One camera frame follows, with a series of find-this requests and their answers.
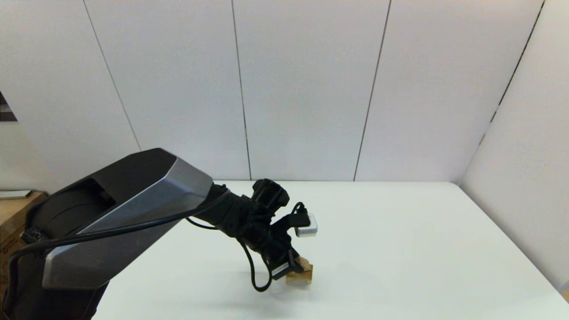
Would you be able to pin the flat white board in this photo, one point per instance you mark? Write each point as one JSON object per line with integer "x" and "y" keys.
{"x": 13, "y": 194}

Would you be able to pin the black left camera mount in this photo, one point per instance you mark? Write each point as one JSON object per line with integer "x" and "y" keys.
{"x": 291, "y": 220}

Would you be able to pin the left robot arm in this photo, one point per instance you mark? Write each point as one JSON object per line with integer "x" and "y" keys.
{"x": 133, "y": 204}

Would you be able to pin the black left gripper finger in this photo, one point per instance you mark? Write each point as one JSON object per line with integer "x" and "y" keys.
{"x": 284, "y": 270}

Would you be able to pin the arched wooden block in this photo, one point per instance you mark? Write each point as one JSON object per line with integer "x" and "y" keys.
{"x": 293, "y": 280}

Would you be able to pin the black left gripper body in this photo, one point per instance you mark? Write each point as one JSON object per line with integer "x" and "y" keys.
{"x": 278, "y": 257}

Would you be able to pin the triangular wooden block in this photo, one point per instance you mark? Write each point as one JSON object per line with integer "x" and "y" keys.
{"x": 304, "y": 262}

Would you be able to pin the rectangular wooden block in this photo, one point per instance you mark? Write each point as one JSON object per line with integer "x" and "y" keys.
{"x": 306, "y": 272}

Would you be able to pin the brown cardboard box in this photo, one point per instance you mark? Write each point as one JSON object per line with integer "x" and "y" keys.
{"x": 9, "y": 249}
{"x": 18, "y": 209}

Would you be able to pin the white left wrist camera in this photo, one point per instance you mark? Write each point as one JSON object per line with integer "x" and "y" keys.
{"x": 306, "y": 226}

